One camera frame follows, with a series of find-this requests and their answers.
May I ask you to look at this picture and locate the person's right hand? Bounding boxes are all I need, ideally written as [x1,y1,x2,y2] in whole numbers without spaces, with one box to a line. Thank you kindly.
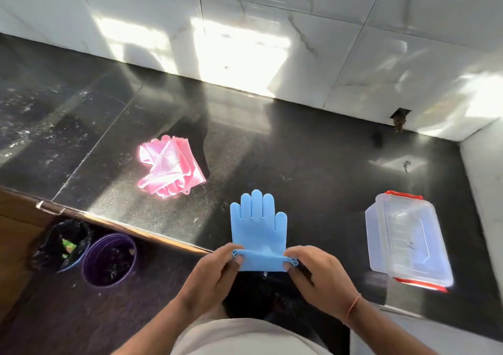
[282,245,360,322]

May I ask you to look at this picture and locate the person's left hand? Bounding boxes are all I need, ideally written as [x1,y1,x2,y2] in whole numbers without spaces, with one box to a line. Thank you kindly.
[177,242,244,320]

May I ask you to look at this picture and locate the clear plastic box red latches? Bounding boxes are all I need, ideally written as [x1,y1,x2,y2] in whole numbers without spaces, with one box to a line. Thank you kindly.
[365,190,455,293]

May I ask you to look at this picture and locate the blue rubber glove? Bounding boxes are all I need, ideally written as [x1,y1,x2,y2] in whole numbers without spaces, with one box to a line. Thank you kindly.
[229,189,299,273]

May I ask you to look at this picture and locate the pink rubber glove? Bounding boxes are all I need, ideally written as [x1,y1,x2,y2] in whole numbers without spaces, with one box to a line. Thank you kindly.
[138,134,207,188]
[137,170,193,199]

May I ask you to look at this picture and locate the clear plastic lid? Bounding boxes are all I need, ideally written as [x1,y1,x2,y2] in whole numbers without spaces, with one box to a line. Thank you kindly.
[375,193,455,288]

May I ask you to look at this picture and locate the person's right forearm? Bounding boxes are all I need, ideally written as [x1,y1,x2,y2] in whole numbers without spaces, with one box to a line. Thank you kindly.
[345,295,437,355]

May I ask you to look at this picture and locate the person's left forearm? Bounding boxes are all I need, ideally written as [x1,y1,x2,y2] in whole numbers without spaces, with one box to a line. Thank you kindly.
[112,295,221,355]

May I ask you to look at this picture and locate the white shirt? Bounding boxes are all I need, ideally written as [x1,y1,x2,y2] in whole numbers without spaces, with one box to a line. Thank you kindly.
[171,317,335,355]

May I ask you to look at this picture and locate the purple bucket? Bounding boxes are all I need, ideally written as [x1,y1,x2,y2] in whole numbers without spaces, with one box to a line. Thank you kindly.
[81,232,137,288]

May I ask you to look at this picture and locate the black lined bin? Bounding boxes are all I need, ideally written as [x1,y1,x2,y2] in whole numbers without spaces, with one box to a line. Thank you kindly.
[27,219,93,274]

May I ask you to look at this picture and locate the wooden cabinet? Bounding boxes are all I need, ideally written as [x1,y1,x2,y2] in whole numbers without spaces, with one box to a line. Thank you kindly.
[0,188,56,320]

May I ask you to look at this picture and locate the red thread bracelet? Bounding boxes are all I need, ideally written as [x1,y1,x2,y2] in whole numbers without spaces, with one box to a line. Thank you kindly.
[345,293,362,325]

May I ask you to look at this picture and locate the metal edge bracket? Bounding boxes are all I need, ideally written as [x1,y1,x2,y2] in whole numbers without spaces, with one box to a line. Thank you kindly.
[36,200,65,215]

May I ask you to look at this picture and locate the brown wall stub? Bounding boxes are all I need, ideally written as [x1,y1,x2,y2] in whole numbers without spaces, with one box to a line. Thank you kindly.
[390,108,412,133]

